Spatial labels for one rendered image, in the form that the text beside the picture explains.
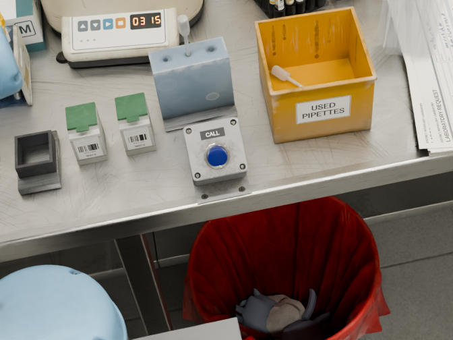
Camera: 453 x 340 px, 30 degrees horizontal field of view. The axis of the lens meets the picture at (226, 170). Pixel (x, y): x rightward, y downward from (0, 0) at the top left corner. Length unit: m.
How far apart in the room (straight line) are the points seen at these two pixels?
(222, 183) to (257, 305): 0.67
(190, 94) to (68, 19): 0.24
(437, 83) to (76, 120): 0.48
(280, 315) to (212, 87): 0.70
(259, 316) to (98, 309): 1.03
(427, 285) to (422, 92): 0.92
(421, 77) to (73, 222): 0.50
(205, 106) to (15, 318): 0.52
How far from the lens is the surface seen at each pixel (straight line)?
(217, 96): 1.14
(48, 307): 0.71
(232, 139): 1.04
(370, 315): 1.52
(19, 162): 1.13
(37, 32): 1.28
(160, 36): 1.22
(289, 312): 1.71
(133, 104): 1.10
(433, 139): 1.11
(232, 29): 1.27
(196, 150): 1.03
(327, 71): 1.19
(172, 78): 1.10
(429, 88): 1.17
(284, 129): 1.10
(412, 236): 2.09
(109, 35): 1.23
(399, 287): 2.01
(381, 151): 1.11
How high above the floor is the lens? 1.74
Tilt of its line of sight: 52 degrees down
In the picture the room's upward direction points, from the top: 8 degrees counter-clockwise
